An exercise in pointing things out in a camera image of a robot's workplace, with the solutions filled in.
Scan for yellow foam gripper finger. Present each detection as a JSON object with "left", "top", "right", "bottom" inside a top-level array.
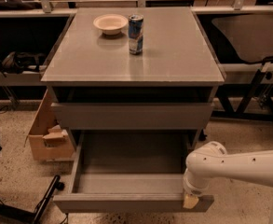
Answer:
[{"left": 183, "top": 193, "right": 199, "bottom": 209}]

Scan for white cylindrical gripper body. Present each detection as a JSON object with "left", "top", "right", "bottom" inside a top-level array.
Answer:
[{"left": 183, "top": 169, "right": 210, "bottom": 197}]

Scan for grey drawer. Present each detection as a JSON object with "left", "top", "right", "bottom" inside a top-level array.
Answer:
[
  {"left": 52, "top": 130, "right": 215, "bottom": 214},
  {"left": 51, "top": 103, "right": 213, "bottom": 130}
]

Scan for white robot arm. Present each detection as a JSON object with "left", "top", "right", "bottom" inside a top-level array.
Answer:
[{"left": 183, "top": 141, "right": 273, "bottom": 224}]

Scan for grey top drawer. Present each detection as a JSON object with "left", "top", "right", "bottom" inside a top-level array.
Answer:
[{"left": 51, "top": 103, "right": 213, "bottom": 130}]

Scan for grey drawer cabinet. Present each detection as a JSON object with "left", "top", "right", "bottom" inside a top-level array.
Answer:
[{"left": 42, "top": 7, "right": 224, "bottom": 144}]

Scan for cardboard box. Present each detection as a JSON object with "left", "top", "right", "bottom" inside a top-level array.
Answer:
[{"left": 28, "top": 91, "right": 75, "bottom": 161}]

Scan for black chair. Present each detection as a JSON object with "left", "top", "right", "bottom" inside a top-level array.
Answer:
[{"left": 209, "top": 13, "right": 273, "bottom": 121}]

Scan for blue silver drink can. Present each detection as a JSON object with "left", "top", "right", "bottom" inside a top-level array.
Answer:
[{"left": 129, "top": 14, "right": 143, "bottom": 54}]

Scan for white bowl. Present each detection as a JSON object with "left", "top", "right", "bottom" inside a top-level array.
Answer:
[{"left": 93, "top": 14, "right": 128, "bottom": 35}]

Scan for black headset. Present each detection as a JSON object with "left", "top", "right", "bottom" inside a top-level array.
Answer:
[{"left": 0, "top": 51, "right": 47, "bottom": 75}]

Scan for black stand with cable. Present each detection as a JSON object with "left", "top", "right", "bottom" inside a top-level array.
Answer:
[{"left": 0, "top": 175, "right": 70, "bottom": 224}]

